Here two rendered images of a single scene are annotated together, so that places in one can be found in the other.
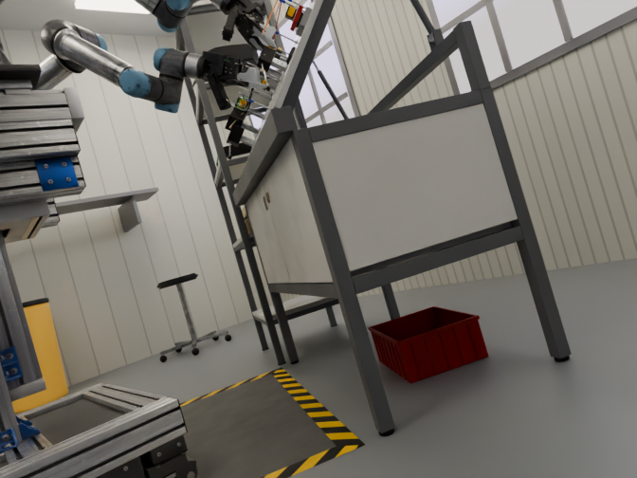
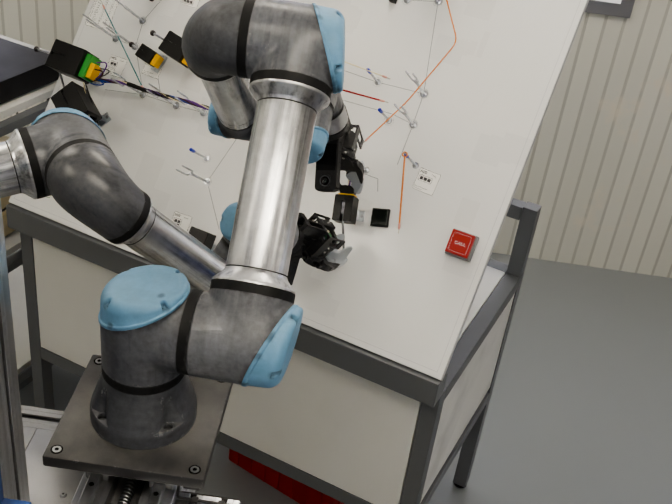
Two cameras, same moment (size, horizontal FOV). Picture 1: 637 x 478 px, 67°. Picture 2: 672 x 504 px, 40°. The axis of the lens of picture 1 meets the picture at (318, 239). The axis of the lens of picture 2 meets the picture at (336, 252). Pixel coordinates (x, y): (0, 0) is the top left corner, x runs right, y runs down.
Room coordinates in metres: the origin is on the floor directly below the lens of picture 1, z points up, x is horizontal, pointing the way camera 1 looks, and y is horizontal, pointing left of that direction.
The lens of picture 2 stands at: (0.46, 1.34, 2.12)
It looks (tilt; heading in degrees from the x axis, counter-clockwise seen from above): 33 degrees down; 309
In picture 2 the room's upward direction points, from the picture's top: 8 degrees clockwise
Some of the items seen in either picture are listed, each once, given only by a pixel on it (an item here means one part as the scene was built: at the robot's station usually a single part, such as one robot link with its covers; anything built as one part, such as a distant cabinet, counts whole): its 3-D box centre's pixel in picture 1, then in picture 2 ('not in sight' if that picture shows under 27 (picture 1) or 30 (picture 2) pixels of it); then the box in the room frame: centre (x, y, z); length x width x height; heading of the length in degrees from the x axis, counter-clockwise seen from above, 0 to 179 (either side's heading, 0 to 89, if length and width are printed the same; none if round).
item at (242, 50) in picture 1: (225, 71); not in sight; (2.62, 0.23, 1.56); 0.30 x 0.23 x 0.19; 107
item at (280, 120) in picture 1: (255, 172); (208, 292); (1.78, 0.15, 0.83); 1.18 x 0.06 x 0.06; 15
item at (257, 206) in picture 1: (266, 237); (120, 324); (2.05, 0.21, 0.60); 0.55 x 0.02 x 0.39; 15
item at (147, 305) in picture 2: not in sight; (149, 322); (1.27, 0.72, 1.33); 0.13 x 0.12 x 0.14; 35
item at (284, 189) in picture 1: (292, 221); (305, 408); (1.52, 0.06, 0.60); 0.55 x 0.03 x 0.39; 15
